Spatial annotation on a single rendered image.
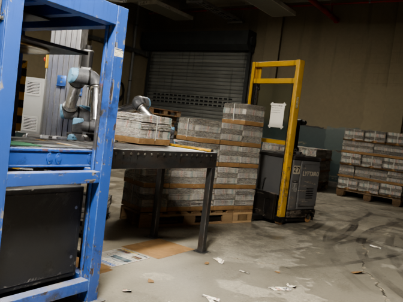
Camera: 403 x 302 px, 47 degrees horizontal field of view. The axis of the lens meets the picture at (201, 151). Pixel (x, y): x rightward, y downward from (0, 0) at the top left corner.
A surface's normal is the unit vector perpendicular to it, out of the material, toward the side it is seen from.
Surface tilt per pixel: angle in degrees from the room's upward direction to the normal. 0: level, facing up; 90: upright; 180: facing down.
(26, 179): 90
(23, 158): 90
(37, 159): 90
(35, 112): 90
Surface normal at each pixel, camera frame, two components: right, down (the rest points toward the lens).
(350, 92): -0.56, -0.02
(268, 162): -0.78, -0.06
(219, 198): 0.61, 0.11
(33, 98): 0.04, 0.06
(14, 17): 0.82, 0.13
